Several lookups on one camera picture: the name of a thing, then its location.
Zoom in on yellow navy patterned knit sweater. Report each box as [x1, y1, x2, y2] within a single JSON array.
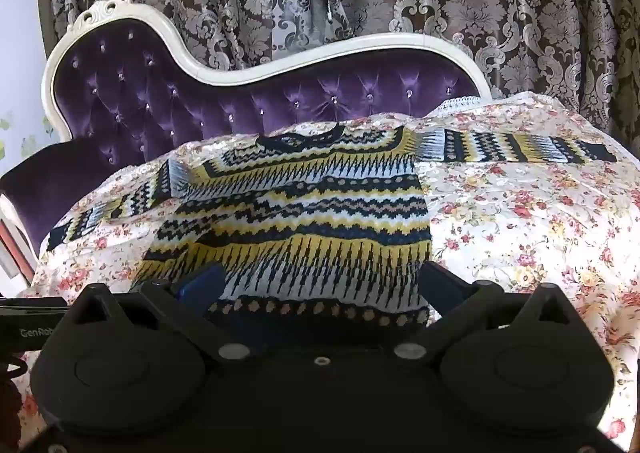
[[49, 124, 614, 327]]

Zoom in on stacked books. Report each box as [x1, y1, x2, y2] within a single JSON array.
[[1, 195, 38, 298]]

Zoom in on floral bedspread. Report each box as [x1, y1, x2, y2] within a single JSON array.
[[17, 92, 639, 452]]

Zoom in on purple tufted headboard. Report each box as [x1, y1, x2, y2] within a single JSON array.
[[1, 0, 491, 248]]

